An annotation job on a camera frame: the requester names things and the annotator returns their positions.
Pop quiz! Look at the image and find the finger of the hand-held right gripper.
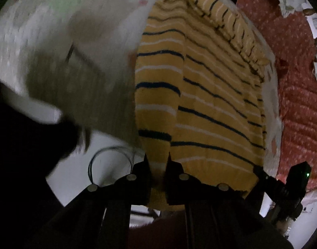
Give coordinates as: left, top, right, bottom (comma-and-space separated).
252, 165, 287, 200

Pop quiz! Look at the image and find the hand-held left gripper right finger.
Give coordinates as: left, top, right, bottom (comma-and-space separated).
165, 154, 295, 249

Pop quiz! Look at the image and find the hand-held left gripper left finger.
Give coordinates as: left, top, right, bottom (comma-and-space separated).
31, 155, 152, 249

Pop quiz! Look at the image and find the yellow striped knit garment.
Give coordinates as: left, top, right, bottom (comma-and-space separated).
134, 0, 272, 211

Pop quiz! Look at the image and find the red dotted quilt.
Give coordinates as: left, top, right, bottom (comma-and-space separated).
236, 0, 317, 190

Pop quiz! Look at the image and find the dark cloth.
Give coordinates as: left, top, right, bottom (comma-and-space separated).
0, 78, 87, 249

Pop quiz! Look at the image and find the white printed blanket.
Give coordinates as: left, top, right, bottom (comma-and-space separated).
0, 0, 172, 146

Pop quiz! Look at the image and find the thin dark cable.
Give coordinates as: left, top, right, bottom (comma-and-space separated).
88, 146, 138, 187

